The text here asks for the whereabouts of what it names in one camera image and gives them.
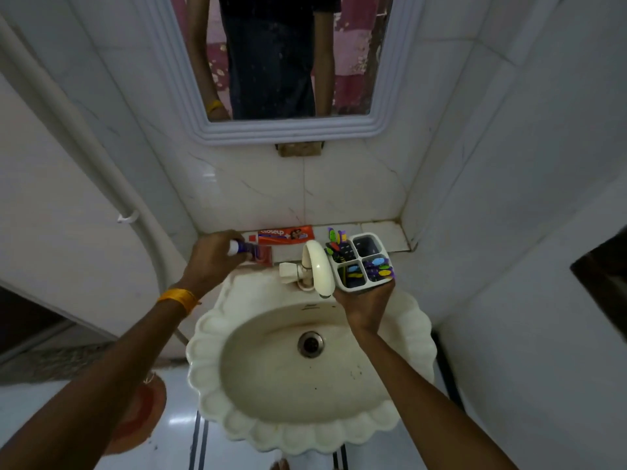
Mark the person's left hand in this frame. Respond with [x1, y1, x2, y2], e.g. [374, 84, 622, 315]
[181, 230, 256, 300]

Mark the person's right hand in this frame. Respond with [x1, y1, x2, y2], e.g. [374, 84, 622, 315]
[332, 276, 396, 334]

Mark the purple and white tube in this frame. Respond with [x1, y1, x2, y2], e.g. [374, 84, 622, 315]
[228, 240, 268, 262]

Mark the white four-slot toothbrush holder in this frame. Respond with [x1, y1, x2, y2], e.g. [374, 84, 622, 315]
[325, 232, 396, 293]

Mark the person's left forearm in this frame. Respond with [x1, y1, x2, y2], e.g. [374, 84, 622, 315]
[0, 294, 197, 470]

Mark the person's right forearm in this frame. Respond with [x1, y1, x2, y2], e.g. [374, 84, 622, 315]
[349, 322, 520, 470]

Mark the colourful toothbrush bundle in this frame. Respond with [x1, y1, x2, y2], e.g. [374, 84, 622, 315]
[363, 257, 395, 283]

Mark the dark toothbrush with yellow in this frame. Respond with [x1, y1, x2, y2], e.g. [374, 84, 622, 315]
[340, 264, 364, 289]

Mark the red toothpaste tube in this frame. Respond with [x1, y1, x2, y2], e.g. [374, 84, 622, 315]
[248, 225, 315, 246]

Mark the green and purple toothbrush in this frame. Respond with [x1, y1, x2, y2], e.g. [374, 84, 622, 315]
[325, 227, 349, 256]

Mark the white plastic faucet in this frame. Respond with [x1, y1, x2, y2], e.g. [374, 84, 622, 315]
[279, 240, 337, 299]

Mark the yellow wristband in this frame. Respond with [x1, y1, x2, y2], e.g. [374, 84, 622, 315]
[157, 288, 202, 317]

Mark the metal basin drain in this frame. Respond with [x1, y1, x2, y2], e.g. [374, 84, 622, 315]
[297, 330, 326, 359]

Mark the white scalloped wash basin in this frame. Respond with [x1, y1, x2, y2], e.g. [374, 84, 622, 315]
[185, 268, 438, 456]

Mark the orange plastic stool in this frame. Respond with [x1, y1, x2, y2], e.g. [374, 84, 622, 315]
[105, 374, 168, 456]

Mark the brown mirror bracket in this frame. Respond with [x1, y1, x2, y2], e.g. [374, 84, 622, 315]
[275, 141, 324, 158]

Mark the white wall pipe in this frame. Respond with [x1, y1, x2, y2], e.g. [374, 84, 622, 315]
[0, 14, 193, 349]

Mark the white framed wall mirror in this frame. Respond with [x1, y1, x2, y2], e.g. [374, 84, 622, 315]
[130, 0, 428, 147]

